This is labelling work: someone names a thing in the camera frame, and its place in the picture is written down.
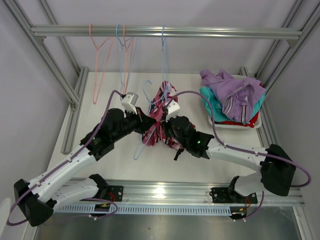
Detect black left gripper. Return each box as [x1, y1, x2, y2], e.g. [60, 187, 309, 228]
[111, 106, 156, 143]

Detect pink floral trousers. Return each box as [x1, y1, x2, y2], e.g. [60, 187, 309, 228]
[141, 81, 184, 161]

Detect light blue hanger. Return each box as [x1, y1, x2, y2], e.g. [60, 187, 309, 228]
[115, 24, 137, 94]
[133, 80, 155, 160]

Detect teal trousers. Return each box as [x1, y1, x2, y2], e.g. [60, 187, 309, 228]
[199, 86, 266, 123]

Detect pink wire hanger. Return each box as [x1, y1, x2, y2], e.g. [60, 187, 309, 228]
[89, 24, 114, 105]

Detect purple trousers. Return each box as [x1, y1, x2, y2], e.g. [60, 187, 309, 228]
[199, 69, 266, 124]

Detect red trousers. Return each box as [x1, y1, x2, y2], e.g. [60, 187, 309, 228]
[214, 111, 262, 130]

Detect pink hanger with teal trousers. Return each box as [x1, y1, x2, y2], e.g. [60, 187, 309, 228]
[122, 25, 135, 94]

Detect white plastic mesh basket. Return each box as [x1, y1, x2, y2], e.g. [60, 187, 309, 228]
[207, 73, 263, 130]

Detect blue hanger with purple trousers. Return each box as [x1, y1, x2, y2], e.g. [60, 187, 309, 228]
[161, 25, 168, 82]

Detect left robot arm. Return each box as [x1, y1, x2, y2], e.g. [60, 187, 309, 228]
[13, 108, 156, 227]

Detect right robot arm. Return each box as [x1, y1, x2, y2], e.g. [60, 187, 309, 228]
[162, 116, 296, 202]

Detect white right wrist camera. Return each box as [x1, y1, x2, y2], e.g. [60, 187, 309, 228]
[163, 100, 181, 122]

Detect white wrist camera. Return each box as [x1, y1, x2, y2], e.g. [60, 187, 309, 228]
[121, 92, 139, 115]
[163, 100, 181, 122]

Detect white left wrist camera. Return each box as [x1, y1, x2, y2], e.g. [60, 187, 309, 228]
[121, 92, 139, 115]

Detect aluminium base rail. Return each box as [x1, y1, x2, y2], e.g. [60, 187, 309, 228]
[32, 177, 306, 207]

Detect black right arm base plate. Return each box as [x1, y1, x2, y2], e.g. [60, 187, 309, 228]
[209, 187, 258, 204]

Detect left aluminium frame post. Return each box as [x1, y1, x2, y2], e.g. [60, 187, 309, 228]
[1, 0, 89, 155]

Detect aluminium frame post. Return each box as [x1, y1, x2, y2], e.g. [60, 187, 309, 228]
[1, 0, 89, 155]
[239, 0, 320, 161]

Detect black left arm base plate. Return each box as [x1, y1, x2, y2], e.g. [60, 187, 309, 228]
[104, 185, 124, 202]

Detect right aluminium frame post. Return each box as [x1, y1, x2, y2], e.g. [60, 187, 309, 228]
[239, 0, 320, 161]

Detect white slotted cable duct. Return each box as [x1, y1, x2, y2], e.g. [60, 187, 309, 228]
[57, 203, 232, 216]

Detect aluminium hanging rail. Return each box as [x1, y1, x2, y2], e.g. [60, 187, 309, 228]
[30, 24, 303, 40]

